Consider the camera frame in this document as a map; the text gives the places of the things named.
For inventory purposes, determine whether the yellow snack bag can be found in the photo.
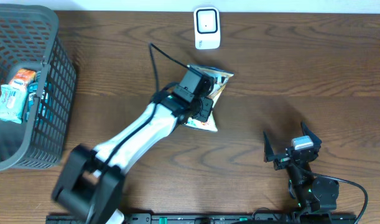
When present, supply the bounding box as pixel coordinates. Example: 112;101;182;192
185;65;234;133

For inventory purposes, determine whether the teal white wipes pack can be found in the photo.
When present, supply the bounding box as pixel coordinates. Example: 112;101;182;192
0;84;27;124

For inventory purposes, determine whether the blue mouthwash bottle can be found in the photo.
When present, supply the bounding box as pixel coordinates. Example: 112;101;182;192
25;71;49;121

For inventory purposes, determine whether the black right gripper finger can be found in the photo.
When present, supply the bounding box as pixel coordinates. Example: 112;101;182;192
263;131;275;162
300;121;322;146

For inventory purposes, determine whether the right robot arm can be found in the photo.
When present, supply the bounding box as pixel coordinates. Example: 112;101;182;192
263;123;339;213

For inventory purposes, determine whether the white barcode scanner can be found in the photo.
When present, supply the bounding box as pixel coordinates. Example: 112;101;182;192
193;7;221;50

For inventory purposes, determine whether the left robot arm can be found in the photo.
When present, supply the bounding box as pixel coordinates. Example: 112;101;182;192
51;80;214;223

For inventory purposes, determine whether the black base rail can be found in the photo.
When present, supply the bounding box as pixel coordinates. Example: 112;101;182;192
46;212;358;224

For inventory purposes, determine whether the grey plastic mesh basket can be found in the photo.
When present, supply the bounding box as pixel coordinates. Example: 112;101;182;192
0;4;76;171

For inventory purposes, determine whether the orange small box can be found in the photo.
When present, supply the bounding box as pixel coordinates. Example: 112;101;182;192
9;68;36;88

